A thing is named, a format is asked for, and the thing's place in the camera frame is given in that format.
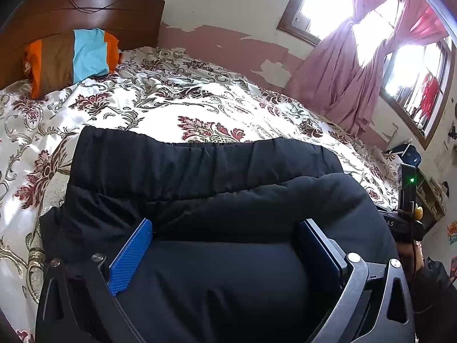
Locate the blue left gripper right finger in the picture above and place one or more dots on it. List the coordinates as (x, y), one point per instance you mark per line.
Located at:
(322, 255)

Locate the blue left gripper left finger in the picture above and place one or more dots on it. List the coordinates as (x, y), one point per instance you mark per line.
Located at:
(127, 260)

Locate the dark navy padded jacket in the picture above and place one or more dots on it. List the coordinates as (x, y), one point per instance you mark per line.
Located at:
(224, 263)

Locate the person's right hand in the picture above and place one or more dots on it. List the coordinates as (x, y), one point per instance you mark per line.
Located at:
(411, 259)

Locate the wooden side shelf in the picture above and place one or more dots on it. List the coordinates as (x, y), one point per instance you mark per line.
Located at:
(431, 202)

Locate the blue backpack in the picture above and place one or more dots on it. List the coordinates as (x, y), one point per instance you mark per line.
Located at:
(408, 153)

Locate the red hanging garment outside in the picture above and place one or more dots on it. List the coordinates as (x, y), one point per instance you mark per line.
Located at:
(429, 90)

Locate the pink tied curtain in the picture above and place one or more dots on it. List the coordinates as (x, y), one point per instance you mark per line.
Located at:
(331, 81)

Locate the floral patterned bed quilt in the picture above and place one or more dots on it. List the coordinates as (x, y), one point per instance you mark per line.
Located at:
(163, 94)

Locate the brown framed window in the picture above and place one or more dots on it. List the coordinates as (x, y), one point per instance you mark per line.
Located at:
(318, 18)

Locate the orange brown blue pillow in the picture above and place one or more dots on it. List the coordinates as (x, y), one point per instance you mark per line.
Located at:
(55, 62)

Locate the wooden brown headboard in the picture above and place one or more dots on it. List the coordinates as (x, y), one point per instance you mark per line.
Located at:
(135, 23)

